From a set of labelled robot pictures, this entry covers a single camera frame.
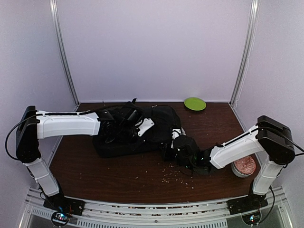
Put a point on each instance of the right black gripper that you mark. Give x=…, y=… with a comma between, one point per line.
x=166, y=155

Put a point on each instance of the black student bag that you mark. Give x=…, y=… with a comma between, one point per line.
x=164, y=117

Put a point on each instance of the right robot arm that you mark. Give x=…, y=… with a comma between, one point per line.
x=267, y=135

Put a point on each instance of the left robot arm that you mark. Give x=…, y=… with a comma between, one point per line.
x=36, y=125

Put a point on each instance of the green plate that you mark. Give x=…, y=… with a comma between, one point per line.
x=195, y=104

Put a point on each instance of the red patterned white bowl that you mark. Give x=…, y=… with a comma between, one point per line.
x=244, y=167

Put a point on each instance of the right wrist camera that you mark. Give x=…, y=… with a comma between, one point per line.
x=185, y=147

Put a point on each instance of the front aluminium rail base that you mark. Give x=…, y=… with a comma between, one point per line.
x=204, y=214

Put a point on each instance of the left aluminium frame post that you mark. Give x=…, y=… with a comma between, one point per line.
x=62, y=51

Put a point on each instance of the aluminium frame post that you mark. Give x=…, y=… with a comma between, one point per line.
x=62, y=51
x=251, y=28

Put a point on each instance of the right aluminium frame post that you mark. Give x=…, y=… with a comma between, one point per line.
x=251, y=28

